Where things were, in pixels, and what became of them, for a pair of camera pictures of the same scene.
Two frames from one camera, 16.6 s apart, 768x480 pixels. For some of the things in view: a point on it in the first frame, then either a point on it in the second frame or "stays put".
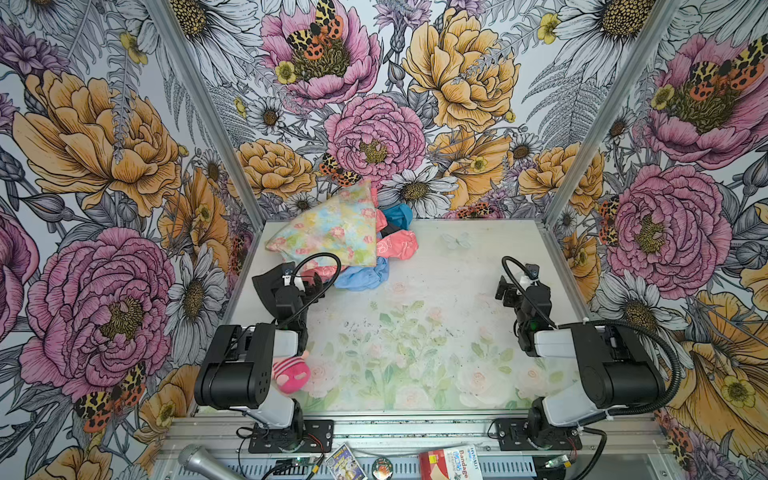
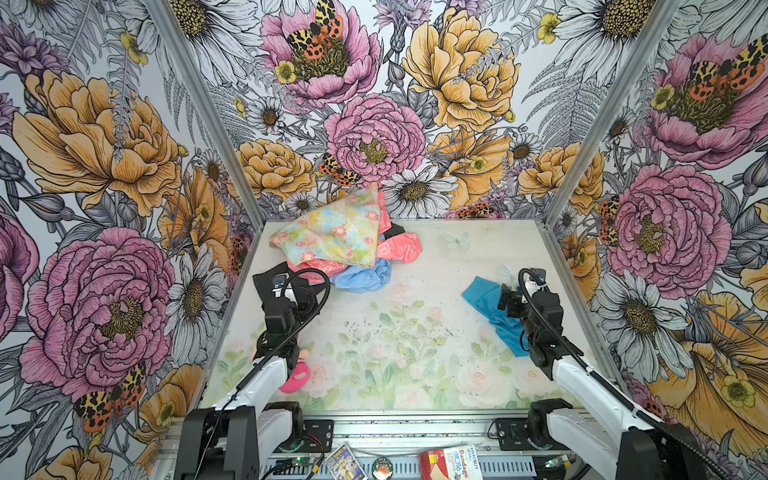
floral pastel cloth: (344, 225) stays put
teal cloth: (399, 215) to (485, 295)
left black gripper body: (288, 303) stays put
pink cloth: (392, 245) stays put
